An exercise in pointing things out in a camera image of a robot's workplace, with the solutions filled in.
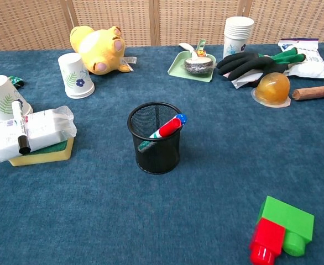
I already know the red green blue pen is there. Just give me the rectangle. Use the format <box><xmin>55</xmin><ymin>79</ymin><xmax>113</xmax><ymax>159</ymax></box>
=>
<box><xmin>138</xmin><ymin>115</ymin><xmax>184</xmax><ymax>152</ymax></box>

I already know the black bowl with markers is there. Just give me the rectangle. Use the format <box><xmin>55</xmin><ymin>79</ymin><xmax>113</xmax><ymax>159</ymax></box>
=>
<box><xmin>127</xmin><ymin>102</ymin><xmax>183</xmax><ymax>175</ymax></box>

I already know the black white marker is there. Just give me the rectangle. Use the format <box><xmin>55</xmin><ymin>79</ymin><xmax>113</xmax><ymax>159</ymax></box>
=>
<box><xmin>12</xmin><ymin>99</ymin><xmax>32</xmax><ymax>155</ymax></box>

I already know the light green dustpan tray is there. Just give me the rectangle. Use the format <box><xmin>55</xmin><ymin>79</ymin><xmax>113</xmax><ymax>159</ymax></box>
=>
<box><xmin>167</xmin><ymin>52</ymin><xmax>216</xmax><ymax>83</ymax></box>

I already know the white plastic spoon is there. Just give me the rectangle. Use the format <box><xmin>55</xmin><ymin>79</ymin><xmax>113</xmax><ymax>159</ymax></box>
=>
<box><xmin>178</xmin><ymin>43</ymin><xmax>200</xmax><ymax>60</ymax></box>

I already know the white paper packet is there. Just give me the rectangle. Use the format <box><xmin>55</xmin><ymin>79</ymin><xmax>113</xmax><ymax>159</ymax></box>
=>
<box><xmin>229</xmin><ymin>69</ymin><xmax>263</xmax><ymax>89</ymax></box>

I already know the yellow plush toy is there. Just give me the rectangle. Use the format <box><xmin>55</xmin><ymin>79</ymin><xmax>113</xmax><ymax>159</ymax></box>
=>
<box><xmin>70</xmin><ymin>25</ymin><xmax>138</xmax><ymax>76</ymax></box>

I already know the small white lidded cup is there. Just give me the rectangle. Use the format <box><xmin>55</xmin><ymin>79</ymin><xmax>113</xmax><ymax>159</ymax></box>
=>
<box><xmin>58</xmin><ymin>52</ymin><xmax>95</xmax><ymax>99</ymax></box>

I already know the black glove green cuff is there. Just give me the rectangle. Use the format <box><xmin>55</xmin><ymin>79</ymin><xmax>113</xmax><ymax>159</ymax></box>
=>
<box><xmin>216</xmin><ymin>47</ymin><xmax>306</xmax><ymax>81</ymax></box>

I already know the white plastic wrapped package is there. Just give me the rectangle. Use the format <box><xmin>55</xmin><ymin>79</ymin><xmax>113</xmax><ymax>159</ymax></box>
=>
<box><xmin>0</xmin><ymin>105</ymin><xmax>77</xmax><ymax>167</ymax></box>

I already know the yellow green sponge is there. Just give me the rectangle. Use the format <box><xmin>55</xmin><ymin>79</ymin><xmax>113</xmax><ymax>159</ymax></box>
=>
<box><xmin>8</xmin><ymin>137</ymin><xmax>75</xmax><ymax>167</ymax></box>

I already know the orange jelly cup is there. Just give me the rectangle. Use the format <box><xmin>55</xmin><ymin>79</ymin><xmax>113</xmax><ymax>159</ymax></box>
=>
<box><xmin>251</xmin><ymin>73</ymin><xmax>291</xmax><ymax>108</ymax></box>

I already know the woven folding screen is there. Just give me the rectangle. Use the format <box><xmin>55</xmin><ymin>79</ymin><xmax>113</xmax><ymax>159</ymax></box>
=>
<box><xmin>0</xmin><ymin>0</ymin><xmax>324</xmax><ymax>51</ymax></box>

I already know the red toy block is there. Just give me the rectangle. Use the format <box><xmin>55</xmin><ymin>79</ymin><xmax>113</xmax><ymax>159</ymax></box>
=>
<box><xmin>249</xmin><ymin>217</ymin><xmax>286</xmax><ymax>265</ymax></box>

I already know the green toy block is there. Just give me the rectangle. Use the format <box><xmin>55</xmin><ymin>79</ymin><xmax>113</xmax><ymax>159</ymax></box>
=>
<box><xmin>257</xmin><ymin>195</ymin><xmax>315</xmax><ymax>257</ymax></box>

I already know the small green black packet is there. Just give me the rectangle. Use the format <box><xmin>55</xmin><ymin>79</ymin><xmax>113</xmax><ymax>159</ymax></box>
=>
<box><xmin>8</xmin><ymin>76</ymin><xmax>24</xmax><ymax>89</ymax></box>

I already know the wooden rolling pin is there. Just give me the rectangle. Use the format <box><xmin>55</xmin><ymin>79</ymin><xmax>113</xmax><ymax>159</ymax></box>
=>
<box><xmin>292</xmin><ymin>84</ymin><xmax>324</xmax><ymax>102</ymax></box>

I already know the white salt bag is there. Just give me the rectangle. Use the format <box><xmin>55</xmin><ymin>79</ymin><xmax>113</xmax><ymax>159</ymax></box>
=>
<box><xmin>278</xmin><ymin>38</ymin><xmax>324</xmax><ymax>80</ymax></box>

